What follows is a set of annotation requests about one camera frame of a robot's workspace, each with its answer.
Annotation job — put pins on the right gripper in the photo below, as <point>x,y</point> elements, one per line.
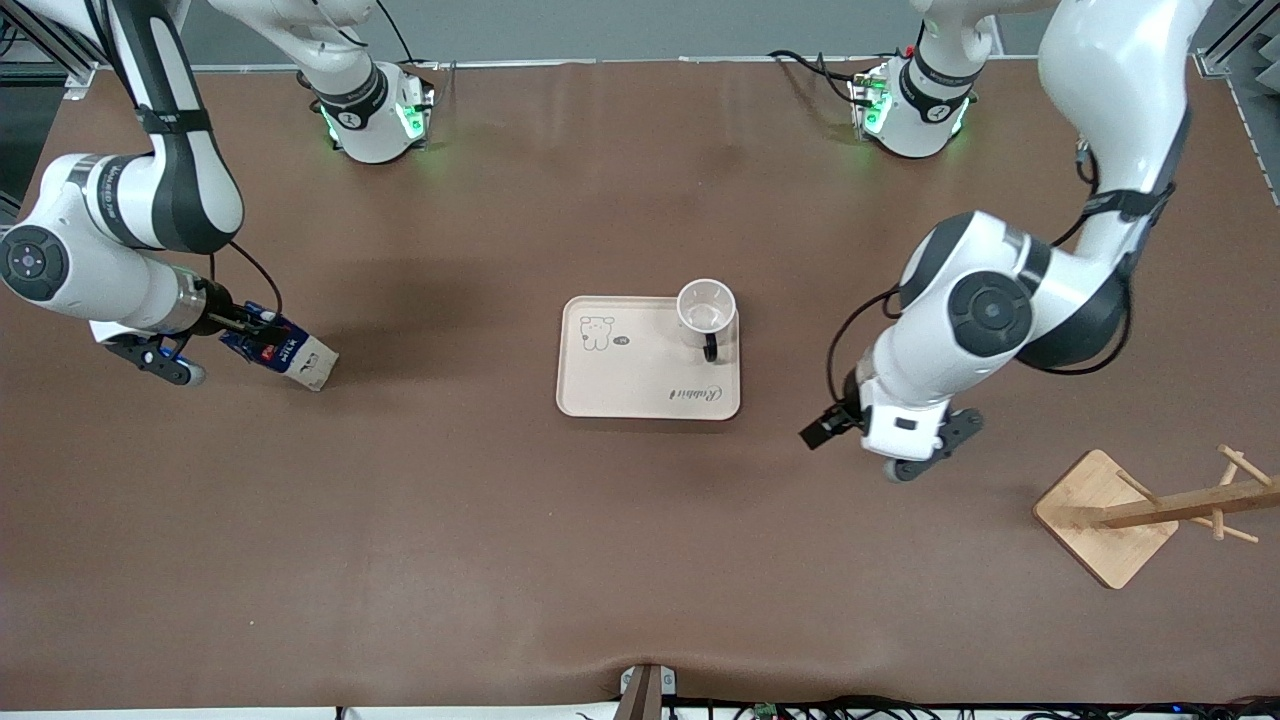
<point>218,311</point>

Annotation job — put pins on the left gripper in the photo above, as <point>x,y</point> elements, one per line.
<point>838,419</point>

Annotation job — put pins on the blue milk carton green cap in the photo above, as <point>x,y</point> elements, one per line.
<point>300,358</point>

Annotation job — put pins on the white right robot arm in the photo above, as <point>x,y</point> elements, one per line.
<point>75,215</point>

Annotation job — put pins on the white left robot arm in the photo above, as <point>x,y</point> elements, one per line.
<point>1120,80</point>

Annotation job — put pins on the cream tray with rabbit print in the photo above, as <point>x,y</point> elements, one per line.
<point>640,380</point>

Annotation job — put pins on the wooden mug stand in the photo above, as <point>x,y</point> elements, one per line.
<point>1095,520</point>

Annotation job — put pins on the aluminium frame corner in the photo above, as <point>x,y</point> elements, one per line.
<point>82,80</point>
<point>1215,62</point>

